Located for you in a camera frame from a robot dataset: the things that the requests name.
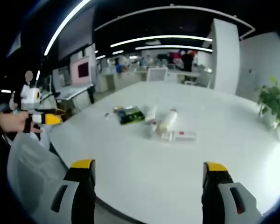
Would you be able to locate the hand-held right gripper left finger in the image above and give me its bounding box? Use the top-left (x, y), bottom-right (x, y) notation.
top-left (37, 159), bottom-right (97, 224)

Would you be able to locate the white red-label skincare box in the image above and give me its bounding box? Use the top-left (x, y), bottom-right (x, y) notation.
top-left (168, 130), bottom-right (198, 143)

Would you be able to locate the white skincare tube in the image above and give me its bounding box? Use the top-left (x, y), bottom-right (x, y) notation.
top-left (144, 105), bottom-right (158, 124)

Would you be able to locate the white chair back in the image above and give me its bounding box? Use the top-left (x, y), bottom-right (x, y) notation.
top-left (146, 67), bottom-right (168, 82)

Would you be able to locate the pink framed board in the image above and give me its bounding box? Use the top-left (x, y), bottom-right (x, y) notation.
top-left (69, 57), bottom-right (93, 86)

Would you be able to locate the green potted plant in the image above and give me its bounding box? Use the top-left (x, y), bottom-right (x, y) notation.
top-left (255, 76), bottom-right (280, 133)

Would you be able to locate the tall white skincare bottle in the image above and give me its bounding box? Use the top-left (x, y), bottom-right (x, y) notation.
top-left (158, 108), bottom-right (179, 139)

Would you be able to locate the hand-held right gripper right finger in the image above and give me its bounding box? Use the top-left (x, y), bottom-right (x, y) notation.
top-left (201, 161), bottom-right (265, 224)

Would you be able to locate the white side desk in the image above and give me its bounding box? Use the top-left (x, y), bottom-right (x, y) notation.
top-left (54, 84), bottom-right (96, 111)

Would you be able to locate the dark green skincare packet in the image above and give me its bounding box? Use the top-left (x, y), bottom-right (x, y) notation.
top-left (116, 105), bottom-right (146, 126)

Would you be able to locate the white mesh office chair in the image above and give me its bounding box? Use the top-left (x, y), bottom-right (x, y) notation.
top-left (6, 132), bottom-right (72, 213)

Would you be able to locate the person's left hand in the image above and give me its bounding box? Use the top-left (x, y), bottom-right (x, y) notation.
top-left (0, 111), bottom-right (44, 135)

